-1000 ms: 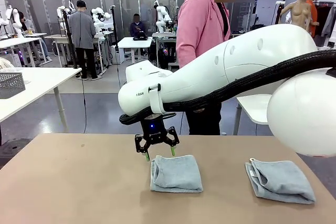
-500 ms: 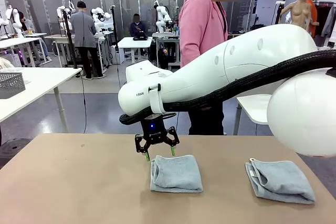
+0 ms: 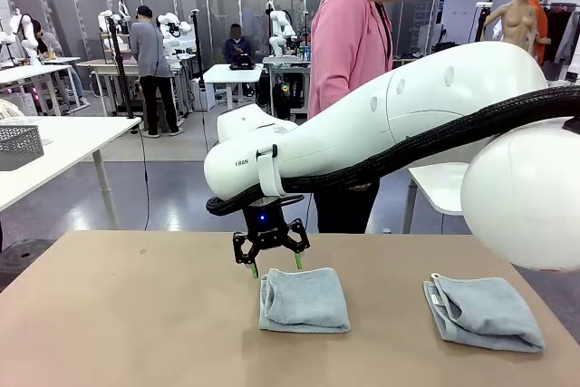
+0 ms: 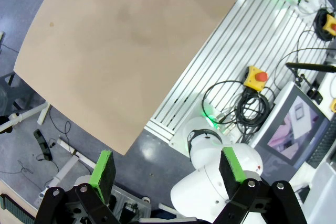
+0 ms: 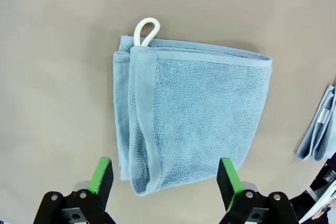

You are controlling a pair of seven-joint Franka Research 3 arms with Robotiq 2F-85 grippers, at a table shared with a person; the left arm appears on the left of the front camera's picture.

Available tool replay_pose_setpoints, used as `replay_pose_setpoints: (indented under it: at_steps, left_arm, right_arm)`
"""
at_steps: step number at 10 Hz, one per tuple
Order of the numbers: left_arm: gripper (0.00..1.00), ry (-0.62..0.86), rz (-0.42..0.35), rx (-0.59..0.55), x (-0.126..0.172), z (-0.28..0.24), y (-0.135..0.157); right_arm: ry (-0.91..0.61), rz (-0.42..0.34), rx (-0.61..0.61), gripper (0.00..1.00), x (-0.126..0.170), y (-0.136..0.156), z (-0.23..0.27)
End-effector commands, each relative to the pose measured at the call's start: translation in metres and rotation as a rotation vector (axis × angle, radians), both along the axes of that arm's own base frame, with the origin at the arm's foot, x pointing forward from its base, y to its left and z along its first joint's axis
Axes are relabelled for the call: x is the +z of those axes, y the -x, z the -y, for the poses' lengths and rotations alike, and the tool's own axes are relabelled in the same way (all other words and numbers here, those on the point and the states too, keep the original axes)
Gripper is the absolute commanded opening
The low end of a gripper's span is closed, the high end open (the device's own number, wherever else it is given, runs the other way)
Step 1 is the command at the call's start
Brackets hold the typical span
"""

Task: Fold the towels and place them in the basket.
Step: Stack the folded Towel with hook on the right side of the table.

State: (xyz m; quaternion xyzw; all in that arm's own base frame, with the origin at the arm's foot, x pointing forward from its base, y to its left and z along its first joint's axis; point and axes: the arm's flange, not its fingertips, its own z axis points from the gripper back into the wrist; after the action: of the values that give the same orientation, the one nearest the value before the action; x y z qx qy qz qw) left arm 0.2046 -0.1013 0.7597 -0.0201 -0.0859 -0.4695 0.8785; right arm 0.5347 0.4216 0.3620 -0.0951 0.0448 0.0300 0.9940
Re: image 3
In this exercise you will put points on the background desk with bottles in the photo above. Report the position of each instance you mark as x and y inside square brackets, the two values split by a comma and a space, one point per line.
[290, 63]

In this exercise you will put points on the person in pink hoodie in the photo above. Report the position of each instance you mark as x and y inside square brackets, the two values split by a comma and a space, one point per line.
[349, 42]

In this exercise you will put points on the seated person in jeans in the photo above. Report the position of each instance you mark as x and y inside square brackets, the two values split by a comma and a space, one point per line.
[45, 45]

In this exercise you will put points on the person in grey shirt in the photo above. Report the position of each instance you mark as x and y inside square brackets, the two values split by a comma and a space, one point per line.
[149, 51]

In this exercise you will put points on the black light stand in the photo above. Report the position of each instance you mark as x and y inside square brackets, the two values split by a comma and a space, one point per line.
[481, 20]

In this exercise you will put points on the light blue terry towel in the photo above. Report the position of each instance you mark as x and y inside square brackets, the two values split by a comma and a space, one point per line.
[489, 314]
[303, 301]

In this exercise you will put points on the black tripod stand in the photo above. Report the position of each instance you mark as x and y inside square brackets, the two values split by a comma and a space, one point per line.
[118, 65]

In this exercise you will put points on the white side table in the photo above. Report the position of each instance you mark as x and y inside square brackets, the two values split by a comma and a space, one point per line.
[439, 187]

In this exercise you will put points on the clothes rack with dark clothes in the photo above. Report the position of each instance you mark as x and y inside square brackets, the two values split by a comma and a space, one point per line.
[562, 29]

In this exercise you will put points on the seated person in dark top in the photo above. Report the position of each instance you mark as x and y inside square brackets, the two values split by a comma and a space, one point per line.
[236, 47]

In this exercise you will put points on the black vertical pole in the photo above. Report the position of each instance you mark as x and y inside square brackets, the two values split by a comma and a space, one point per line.
[197, 51]

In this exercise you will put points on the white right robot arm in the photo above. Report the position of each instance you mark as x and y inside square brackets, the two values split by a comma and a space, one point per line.
[408, 110]

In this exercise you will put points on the black round weight plate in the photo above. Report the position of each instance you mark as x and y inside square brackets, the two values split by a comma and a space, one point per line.
[22, 258]

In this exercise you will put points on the person's right hand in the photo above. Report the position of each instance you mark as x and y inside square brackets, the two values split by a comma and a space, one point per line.
[360, 186]

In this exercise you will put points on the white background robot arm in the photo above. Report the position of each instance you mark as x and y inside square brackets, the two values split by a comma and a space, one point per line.
[171, 29]
[281, 31]
[108, 24]
[22, 33]

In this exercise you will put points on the black laptop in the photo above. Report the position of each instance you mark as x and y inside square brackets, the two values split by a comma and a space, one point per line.
[242, 63]

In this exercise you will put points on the white standing desk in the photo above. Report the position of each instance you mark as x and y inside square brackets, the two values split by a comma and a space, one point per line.
[233, 73]

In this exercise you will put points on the grey perforated basket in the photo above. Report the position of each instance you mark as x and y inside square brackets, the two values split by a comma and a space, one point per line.
[20, 147]

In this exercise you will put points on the bare beige mannequin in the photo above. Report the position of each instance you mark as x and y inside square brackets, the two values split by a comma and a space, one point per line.
[512, 24]

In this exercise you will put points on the background desk with robot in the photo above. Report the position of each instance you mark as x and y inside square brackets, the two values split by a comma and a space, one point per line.
[113, 65]

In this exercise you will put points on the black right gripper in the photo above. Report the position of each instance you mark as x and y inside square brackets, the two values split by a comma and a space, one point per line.
[269, 228]

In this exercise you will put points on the white background table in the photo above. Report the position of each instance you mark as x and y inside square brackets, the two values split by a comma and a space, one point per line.
[41, 65]

